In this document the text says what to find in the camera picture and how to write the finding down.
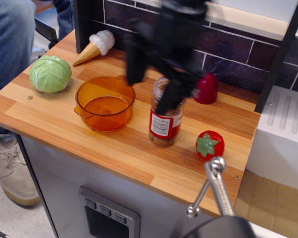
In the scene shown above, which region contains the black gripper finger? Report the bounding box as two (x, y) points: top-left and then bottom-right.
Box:
(156, 80), (188, 115)
(126, 44), (149, 86)

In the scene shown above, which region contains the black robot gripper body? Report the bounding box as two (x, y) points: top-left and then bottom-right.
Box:
(126, 0), (208, 96)

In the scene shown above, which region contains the clear almond jar red label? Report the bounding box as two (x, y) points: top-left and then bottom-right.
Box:
(149, 77), (185, 147)

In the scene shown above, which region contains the orange transparent plastic pot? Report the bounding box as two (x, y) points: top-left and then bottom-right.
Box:
(74, 75), (136, 131)

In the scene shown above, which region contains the dark red jar lid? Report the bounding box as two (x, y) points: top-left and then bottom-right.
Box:
(193, 73), (218, 105)

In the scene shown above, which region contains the toy ice cream cone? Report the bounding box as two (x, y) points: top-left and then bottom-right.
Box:
(73, 30), (115, 67)

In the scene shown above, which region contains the red toy strawberry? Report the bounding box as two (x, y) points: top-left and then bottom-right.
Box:
(196, 130), (225, 161)

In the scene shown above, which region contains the green toy cabbage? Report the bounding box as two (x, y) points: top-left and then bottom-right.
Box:
(29, 55), (72, 93)

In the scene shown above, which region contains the black chair armrest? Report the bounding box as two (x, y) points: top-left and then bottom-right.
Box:
(34, 18), (58, 49)

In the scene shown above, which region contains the person's leg in jeans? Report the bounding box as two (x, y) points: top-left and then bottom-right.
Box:
(0, 0), (38, 136)

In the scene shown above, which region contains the grey oven control panel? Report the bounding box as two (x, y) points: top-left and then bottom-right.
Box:
(79, 186), (141, 238)

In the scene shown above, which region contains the beige suede shoe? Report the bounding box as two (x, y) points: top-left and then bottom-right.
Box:
(0, 134), (40, 207)

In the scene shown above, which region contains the black left side post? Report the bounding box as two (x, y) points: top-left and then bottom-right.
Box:
(73, 0), (104, 53)

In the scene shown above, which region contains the metal clamp screw handle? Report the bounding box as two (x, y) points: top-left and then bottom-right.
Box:
(186, 156), (235, 218)

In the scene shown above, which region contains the black vertical shelf post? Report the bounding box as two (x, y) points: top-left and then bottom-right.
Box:
(254, 3), (298, 113)

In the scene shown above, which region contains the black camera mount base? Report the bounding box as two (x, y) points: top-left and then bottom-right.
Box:
(183, 216), (256, 238)

